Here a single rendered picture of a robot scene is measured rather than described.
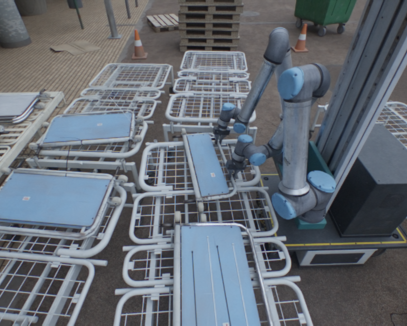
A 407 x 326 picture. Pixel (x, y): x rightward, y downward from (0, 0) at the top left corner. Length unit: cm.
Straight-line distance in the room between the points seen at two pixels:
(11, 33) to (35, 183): 551
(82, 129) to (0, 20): 503
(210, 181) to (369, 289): 132
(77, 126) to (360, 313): 254
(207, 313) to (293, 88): 101
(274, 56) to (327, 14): 567
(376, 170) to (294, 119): 67
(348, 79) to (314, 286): 135
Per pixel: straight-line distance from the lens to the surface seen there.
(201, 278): 132
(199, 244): 140
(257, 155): 149
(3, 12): 715
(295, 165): 123
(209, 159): 190
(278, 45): 157
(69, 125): 249
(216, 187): 169
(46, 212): 180
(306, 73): 111
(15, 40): 725
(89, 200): 172
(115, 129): 229
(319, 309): 201
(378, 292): 224
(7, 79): 557
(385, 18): 146
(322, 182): 143
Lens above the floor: 178
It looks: 42 degrees down
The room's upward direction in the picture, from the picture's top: straight up
